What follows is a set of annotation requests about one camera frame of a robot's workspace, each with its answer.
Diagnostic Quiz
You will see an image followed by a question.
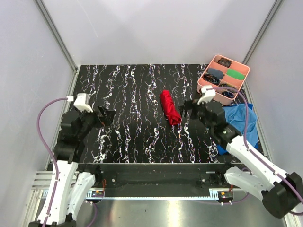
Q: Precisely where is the green cloth in tray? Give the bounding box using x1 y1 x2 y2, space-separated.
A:
226 69 245 80

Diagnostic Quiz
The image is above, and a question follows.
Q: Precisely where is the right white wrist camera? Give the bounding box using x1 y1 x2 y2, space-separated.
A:
197 85 216 105

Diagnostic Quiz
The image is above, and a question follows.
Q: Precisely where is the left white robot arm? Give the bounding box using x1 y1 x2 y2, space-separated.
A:
28 106 116 227

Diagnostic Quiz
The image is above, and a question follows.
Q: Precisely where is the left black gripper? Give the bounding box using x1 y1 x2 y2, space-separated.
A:
75 104 116 139

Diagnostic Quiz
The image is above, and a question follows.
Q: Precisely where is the multicolour bands compartment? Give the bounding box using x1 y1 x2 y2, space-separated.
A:
203 73 220 86
219 83 236 99

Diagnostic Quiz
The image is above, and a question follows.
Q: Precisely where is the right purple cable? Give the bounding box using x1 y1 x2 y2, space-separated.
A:
207 86 303 216

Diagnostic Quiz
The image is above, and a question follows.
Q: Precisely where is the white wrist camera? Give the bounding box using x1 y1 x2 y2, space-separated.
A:
197 85 216 105
66 93 93 113

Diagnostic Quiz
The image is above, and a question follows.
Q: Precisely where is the dark blue cloth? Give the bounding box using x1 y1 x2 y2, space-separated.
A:
215 103 258 156

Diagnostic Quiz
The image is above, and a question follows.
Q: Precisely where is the multicolour bands left compartment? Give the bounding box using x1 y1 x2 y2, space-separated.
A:
203 73 220 86

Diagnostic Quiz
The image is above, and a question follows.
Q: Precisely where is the pink divided organizer tray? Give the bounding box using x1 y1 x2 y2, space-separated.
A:
196 54 250 106

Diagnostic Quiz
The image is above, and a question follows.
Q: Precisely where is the multicolour bands front compartment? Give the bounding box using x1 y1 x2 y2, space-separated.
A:
219 83 236 99

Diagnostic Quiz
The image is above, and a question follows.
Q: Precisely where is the red cloth napkin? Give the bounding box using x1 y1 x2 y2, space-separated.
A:
160 90 181 126

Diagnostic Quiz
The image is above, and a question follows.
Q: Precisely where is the light blue bucket hat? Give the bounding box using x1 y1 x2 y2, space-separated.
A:
223 103 258 146

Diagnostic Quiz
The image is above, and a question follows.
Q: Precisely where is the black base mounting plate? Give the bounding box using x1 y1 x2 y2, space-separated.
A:
76 163 243 189

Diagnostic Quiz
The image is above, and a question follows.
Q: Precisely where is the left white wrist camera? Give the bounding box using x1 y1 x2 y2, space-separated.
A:
66 93 93 113

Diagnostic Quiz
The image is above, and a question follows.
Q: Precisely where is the dark patterned item in tray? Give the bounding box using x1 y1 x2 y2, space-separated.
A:
217 57 232 68

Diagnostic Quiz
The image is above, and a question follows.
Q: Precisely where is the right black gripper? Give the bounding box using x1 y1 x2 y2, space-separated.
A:
178 96 214 131

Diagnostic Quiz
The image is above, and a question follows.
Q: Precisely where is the grey-blue cloth in tray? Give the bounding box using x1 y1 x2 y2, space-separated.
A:
207 68 224 79

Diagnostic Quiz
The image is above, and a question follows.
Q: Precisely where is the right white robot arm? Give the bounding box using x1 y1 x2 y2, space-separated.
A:
179 100 303 219

